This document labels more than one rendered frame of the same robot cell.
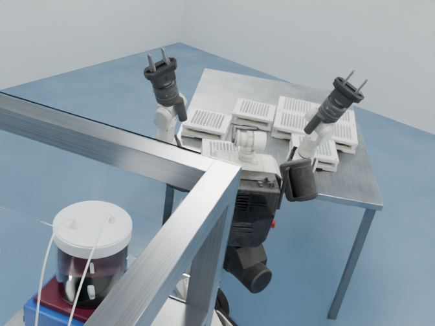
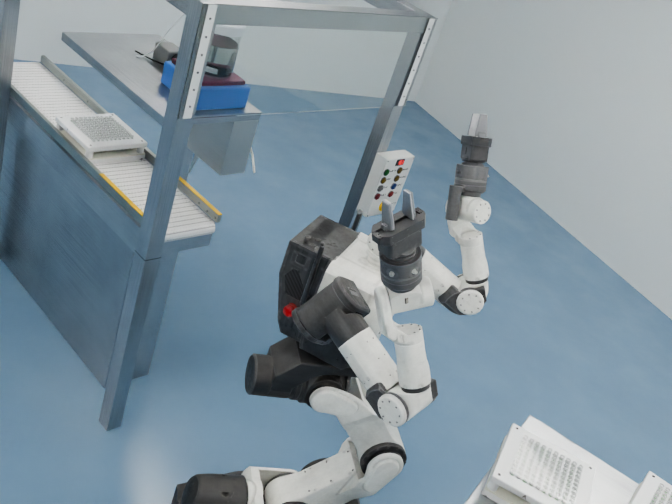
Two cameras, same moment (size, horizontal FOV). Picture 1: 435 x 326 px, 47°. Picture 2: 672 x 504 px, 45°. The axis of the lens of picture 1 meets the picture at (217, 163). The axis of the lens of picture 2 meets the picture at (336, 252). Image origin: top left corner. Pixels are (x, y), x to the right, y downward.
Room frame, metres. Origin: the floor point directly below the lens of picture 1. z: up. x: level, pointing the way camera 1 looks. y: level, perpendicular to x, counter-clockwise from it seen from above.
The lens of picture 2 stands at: (2.21, -1.83, 2.22)
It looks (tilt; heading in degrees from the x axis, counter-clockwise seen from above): 29 degrees down; 111
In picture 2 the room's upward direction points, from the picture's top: 20 degrees clockwise
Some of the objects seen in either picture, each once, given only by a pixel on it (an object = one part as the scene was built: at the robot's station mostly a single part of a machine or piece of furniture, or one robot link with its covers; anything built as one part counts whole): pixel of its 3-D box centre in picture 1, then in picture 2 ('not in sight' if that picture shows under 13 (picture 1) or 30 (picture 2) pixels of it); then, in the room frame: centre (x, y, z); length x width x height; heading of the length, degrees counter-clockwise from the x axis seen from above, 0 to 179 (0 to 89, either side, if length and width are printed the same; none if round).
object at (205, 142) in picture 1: (225, 153); (544, 473); (2.26, -0.03, 0.89); 0.25 x 0.24 x 0.02; 97
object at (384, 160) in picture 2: not in sight; (385, 183); (1.22, 0.96, 0.94); 0.17 x 0.06 x 0.26; 75
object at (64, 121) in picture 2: not in sight; (101, 131); (0.33, 0.32, 0.86); 0.25 x 0.24 x 0.02; 75
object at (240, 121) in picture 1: (253, 117); not in sight; (2.87, -0.17, 0.84); 0.24 x 0.24 x 0.02; 84
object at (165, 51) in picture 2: not in sight; (170, 56); (0.57, 0.30, 1.27); 0.10 x 0.07 x 0.06; 165
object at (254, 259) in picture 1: (239, 255); (301, 371); (1.58, -0.15, 0.82); 0.28 x 0.13 x 0.18; 43
